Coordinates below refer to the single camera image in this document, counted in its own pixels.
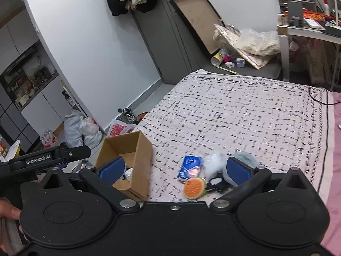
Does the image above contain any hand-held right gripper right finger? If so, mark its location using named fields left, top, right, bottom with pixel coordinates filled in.
left=209, top=157, right=313, bottom=214

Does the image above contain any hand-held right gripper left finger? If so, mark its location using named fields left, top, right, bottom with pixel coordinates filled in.
left=40, top=157, right=140, bottom=214

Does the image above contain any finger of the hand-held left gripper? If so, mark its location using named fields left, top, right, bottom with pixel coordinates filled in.
left=57, top=143, right=91, bottom=166

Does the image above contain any blue-grey fluffy plush toy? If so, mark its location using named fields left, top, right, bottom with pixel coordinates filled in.
left=222, top=151, right=259, bottom=188

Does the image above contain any black and white soft toy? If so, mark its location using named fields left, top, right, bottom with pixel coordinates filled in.
left=206, top=176, right=227, bottom=192

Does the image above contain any clear plastic bag white stuffing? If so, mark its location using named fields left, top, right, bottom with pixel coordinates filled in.
left=203, top=149, right=230, bottom=179

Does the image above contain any brown cardboard box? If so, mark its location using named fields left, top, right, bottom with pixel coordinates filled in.
left=95, top=131, right=153, bottom=201

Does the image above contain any orange burger plush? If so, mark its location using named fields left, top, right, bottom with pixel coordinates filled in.
left=184, top=176, right=208, bottom=200

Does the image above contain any blue tissue packet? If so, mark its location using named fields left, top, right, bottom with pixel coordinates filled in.
left=177, top=155, right=203, bottom=183

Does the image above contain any person's left hand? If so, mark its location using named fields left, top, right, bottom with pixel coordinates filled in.
left=0, top=197, right=22, bottom=220

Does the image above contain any grey plastic bag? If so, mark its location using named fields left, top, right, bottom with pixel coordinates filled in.
left=63, top=109, right=86, bottom=148

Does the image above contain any pack of water bottles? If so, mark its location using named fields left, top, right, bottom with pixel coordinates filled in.
left=40, top=129, right=58, bottom=149

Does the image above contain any red white plastic bag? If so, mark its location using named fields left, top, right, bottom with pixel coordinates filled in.
left=106, top=118, right=135, bottom=138

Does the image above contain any pair of sneakers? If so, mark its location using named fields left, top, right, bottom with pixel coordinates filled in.
left=118, top=107, right=139, bottom=125

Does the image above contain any white cabinet with shelf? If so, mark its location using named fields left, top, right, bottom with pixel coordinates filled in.
left=0, top=0, right=88, bottom=152

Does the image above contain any white black checked blanket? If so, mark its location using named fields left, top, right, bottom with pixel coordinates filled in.
left=133, top=69, right=335, bottom=204

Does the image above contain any pink bed sheet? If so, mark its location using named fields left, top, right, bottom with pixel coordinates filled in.
left=320, top=91, right=341, bottom=256

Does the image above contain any patterned flat bag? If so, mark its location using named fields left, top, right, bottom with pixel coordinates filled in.
left=214, top=23, right=281, bottom=70

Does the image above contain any yellow can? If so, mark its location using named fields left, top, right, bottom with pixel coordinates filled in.
left=210, top=48, right=225, bottom=66

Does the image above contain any grey desk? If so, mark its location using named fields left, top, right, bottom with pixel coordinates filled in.
left=276, top=23, right=341, bottom=83

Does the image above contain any clear bag of cream cloth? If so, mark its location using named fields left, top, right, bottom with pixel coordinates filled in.
left=237, top=29, right=281, bottom=56

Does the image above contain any grey door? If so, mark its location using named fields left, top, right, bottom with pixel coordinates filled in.
left=133, top=0, right=203, bottom=84

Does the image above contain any brown framed board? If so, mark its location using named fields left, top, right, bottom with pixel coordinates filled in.
left=170, top=0, right=226, bottom=57

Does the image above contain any grey upright box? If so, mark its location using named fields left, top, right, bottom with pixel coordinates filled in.
left=287, top=0, right=305, bottom=28

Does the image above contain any black cable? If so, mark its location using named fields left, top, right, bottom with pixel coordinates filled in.
left=308, top=86, right=335, bottom=105

